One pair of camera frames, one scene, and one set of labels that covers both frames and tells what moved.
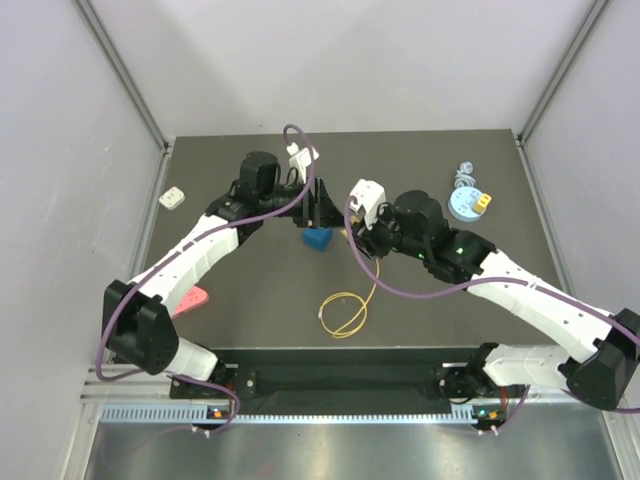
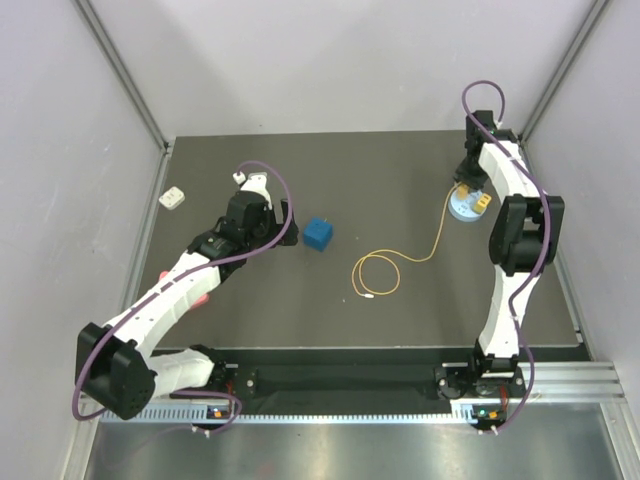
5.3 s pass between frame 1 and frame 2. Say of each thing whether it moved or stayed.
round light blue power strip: stayed
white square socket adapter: stayed
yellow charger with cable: moved
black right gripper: moved
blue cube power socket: stayed
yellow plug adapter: stayed
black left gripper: moved
